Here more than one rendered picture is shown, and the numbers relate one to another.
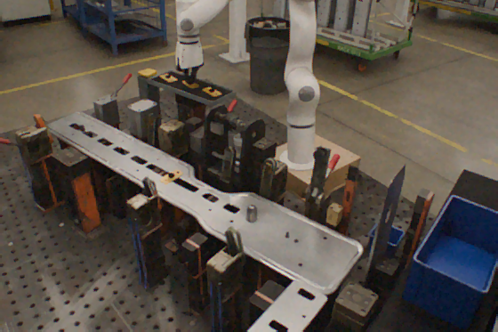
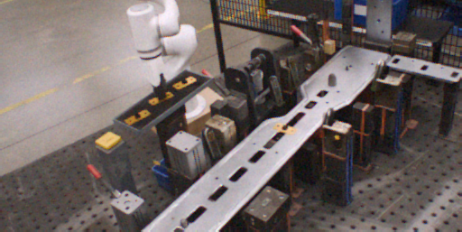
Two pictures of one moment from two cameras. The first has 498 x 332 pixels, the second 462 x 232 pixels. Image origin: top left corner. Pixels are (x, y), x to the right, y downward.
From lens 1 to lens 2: 2.08 m
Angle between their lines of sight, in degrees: 68
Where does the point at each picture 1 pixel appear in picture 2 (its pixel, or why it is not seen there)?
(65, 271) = not seen: outside the picture
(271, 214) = (324, 77)
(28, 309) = not seen: outside the picture
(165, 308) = (368, 184)
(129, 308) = (376, 206)
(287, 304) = (407, 66)
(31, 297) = not seen: outside the picture
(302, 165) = (198, 104)
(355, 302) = (408, 36)
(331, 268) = (371, 54)
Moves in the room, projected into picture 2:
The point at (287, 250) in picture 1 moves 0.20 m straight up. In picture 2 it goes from (361, 69) to (362, 24)
